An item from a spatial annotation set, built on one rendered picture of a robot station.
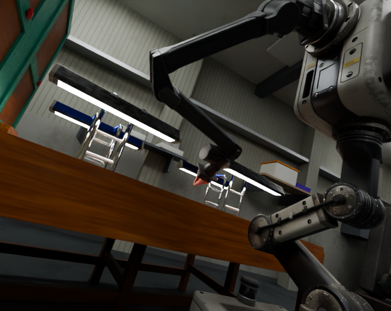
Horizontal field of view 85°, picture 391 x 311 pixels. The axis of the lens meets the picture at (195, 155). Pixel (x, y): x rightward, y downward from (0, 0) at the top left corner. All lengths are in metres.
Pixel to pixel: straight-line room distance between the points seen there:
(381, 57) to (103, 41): 3.59
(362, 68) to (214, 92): 3.49
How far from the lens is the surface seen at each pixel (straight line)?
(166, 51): 0.63
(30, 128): 3.45
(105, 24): 4.08
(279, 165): 3.66
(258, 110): 4.52
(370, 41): 0.76
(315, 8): 0.79
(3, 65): 1.20
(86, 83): 1.04
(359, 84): 0.70
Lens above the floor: 0.72
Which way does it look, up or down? 15 degrees up
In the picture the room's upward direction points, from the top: 18 degrees clockwise
